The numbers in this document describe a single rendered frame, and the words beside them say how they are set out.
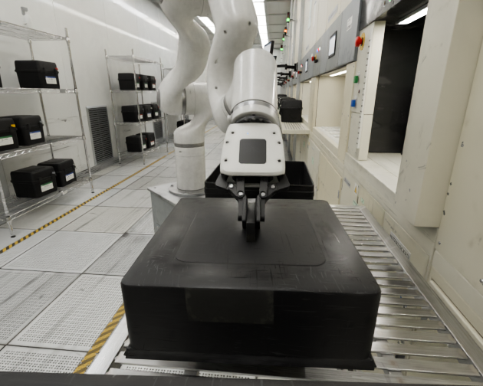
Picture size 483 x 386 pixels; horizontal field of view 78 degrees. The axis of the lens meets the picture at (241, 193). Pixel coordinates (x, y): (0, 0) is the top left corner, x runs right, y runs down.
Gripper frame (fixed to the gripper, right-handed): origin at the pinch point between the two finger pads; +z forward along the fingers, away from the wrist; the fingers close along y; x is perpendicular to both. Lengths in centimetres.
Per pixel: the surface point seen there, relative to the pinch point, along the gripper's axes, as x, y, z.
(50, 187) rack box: 218, -206, -113
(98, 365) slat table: 8.6, -22.3, 21.5
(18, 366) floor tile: 106, -103, 32
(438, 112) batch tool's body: 4.3, 35.1, -23.2
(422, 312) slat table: 18.9, 31.7, 11.4
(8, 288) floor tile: 144, -151, -6
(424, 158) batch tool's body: 11.5, 34.8, -17.6
